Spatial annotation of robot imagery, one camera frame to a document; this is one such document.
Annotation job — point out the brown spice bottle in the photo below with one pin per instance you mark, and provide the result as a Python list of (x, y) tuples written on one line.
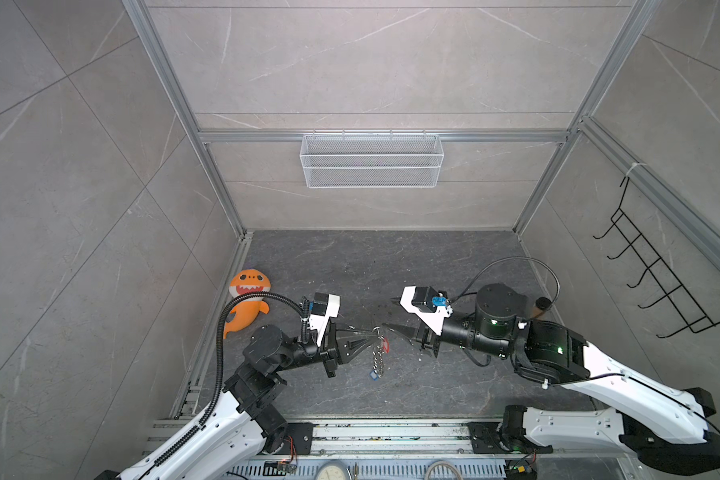
[(541, 307)]

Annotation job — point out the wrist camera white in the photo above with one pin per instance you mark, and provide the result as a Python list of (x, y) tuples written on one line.
[(323, 308), (429, 305)]

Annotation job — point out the orange shark plush toy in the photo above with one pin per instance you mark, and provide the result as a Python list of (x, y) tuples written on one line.
[(246, 312)]

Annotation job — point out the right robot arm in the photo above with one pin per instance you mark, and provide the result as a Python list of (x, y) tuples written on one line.
[(667, 429)]

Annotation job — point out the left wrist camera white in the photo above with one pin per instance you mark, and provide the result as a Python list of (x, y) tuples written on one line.
[(323, 308)]

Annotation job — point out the aluminium rail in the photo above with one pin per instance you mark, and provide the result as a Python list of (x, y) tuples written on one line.
[(390, 438)]

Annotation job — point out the round gauge dial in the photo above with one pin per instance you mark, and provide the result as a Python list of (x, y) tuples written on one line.
[(333, 470)]

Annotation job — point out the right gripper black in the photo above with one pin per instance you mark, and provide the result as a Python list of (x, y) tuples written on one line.
[(418, 335)]

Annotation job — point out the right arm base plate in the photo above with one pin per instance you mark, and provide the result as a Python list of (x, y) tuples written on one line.
[(496, 437)]

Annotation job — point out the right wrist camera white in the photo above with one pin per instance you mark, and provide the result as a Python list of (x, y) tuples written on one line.
[(429, 305)]

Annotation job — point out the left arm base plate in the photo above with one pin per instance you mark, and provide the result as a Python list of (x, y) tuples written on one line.
[(294, 437)]

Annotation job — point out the black wire hook rack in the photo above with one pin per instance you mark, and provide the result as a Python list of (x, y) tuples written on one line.
[(672, 290)]

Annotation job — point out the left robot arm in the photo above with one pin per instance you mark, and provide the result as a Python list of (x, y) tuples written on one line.
[(241, 421)]

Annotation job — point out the white wire mesh basket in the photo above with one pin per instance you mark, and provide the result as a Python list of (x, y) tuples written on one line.
[(334, 161)]

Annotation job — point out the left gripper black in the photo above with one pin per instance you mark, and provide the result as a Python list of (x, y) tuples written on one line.
[(341, 346)]

